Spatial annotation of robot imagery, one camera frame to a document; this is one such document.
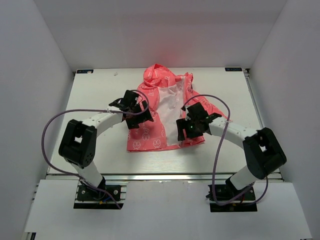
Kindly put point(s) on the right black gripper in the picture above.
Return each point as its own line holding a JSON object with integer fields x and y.
{"x": 181, "y": 124}

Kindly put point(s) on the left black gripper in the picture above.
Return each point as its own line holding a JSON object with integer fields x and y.
{"x": 144, "y": 116}

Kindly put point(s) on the pink hooded kids jacket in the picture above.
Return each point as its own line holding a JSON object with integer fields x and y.
{"x": 167, "y": 93}

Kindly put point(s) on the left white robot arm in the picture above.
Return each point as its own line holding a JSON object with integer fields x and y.
{"x": 78, "y": 144}

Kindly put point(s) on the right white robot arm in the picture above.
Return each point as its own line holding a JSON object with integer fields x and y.
{"x": 235, "y": 134}

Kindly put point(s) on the left blue corner label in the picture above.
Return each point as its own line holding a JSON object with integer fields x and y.
{"x": 84, "y": 71}

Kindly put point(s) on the blue corner label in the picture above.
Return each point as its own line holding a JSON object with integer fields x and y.
{"x": 233, "y": 69}
{"x": 84, "y": 71}

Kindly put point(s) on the right blue corner label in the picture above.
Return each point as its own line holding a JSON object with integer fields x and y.
{"x": 233, "y": 69}

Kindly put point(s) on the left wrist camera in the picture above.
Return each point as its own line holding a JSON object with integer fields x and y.
{"x": 127, "y": 102}

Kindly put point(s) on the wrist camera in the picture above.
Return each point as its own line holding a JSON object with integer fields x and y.
{"x": 195, "y": 112}
{"x": 127, "y": 102}

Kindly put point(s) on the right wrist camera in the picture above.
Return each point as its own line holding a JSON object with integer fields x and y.
{"x": 195, "y": 112}

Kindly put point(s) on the aluminium front rail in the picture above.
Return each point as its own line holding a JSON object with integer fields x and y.
{"x": 159, "y": 177}

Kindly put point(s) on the aluminium rail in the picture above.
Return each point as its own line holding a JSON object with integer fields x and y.
{"x": 159, "y": 177}
{"x": 257, "y": 105}

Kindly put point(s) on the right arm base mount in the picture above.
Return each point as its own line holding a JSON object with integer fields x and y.
{"x": 243, "y": 204}

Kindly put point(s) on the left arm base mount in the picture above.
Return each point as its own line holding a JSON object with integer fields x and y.
{"x": 90, "y": 199}

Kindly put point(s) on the aluminium right side rail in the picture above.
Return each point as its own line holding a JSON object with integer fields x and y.
{"x": 257, "y": 105}

